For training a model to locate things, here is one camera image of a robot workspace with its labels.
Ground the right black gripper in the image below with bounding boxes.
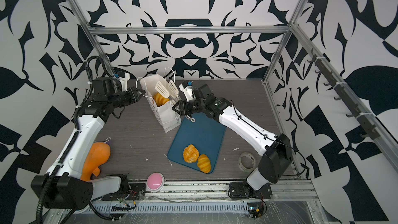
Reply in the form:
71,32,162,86
173,98,208,115

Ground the fake croissant large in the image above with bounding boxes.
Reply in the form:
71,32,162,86
153,93,170,107

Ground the white paper gift bag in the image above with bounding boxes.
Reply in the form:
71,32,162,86
135,66,181,133

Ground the round fake bread roll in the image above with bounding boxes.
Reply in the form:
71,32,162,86
183,144,200,163

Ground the fake croissant bottom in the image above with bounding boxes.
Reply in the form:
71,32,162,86
197,154,211,174

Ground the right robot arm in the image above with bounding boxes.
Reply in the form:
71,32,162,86
155,80,296,200

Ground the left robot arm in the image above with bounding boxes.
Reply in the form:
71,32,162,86
31,56,145,224

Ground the orange plush toy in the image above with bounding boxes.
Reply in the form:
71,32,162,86
80,142,110,181

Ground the pink push button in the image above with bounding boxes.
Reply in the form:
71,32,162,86
146,172,165,193

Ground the clear tape roll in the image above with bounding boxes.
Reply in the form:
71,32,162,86
238,152,257,173

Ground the small circuit board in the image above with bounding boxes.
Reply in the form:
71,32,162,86
248,202,267,219

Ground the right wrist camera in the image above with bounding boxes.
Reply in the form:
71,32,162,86
179,81,195,102

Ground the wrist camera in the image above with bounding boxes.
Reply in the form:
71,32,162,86
179,81,195,102
114,72,130,92

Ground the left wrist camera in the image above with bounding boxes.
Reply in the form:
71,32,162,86
114,72,130,92

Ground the white cable duct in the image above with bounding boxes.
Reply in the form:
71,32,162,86
93,202,249,214

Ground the black hook rail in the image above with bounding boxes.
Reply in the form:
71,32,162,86
309,55,385,140

